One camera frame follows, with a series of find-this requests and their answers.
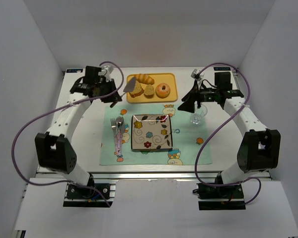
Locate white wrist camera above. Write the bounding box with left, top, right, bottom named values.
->
left=191, top=69, right=204, bottom=82
left=99, top=65, right=114, bottom=78

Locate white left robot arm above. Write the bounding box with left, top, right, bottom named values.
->
left=35, top=64, right=122, bottom=186

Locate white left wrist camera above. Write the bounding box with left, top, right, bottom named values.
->
left=99, top=65, right=114, bottom=78

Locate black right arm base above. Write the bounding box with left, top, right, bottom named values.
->
left=192, top=173, right=246, bottom=211

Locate blue label right corner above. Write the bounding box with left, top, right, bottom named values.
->
left=213, top=66, right=231, bottom=71

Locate seeded bread slice large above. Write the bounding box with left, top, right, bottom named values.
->
left=129, top=81, right=144, bottom=98

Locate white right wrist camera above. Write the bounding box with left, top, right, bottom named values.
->
left=191, top=69, right=204, bottom=82

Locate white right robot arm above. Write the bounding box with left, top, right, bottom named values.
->
left=178, top=70, right=281, bottom=187

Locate clear drinking glass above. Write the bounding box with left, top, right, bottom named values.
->
left=190, top=103, right=208, bottom=125

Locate metal spoon pink handle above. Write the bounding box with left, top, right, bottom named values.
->
left=115, top=117, right=123, bottom=156

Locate blue label corner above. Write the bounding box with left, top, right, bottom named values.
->
left=66, top=68, right=83, bottom=73
left=213, top=66, right=231, bottom=71

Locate orange glazed donut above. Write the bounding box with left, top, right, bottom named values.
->
left=155, top=83, right=170, bottom=98

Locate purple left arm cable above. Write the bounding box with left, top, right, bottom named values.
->
left=11, top=61, right=125, bottom=208

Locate golden croissant roll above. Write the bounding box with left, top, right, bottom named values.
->
left=135, top=74, right=155, bottom=85

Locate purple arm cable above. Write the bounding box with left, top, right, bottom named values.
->
left=11, top=61, right=125, bottom=208
left=194, top=62, right=262, bottom=205

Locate light green printed placemat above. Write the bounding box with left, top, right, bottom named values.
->
left=100, top=104, right=209, bottom=166

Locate square floral plate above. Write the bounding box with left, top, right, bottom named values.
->
left=131, top=114, right=173, bottom=151

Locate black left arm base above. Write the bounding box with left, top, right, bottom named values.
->
left=63, top=175, right=115, bottom=208

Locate blue label left corner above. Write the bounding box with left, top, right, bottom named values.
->
left=66, top=68, right=83, bottom=73

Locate aluminium front rail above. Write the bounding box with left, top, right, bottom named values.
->
left=22, top=171, right=272, bottom=204

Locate metal spatula wooden handle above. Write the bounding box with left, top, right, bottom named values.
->
left=110, top=77, right=136, bottom=108

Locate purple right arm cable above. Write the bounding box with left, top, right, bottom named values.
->
left=194, top=62, right=262, bottom=205

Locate yellow plastic tray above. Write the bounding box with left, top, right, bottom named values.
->
left=127, top=73, right=178, bottom=104

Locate metal fork pink handle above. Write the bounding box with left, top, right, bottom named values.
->
left=110, top=118, right=119, bottom=156

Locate seeded bread slice small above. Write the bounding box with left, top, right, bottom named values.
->
left=144, top=84, right=155, bottom=98

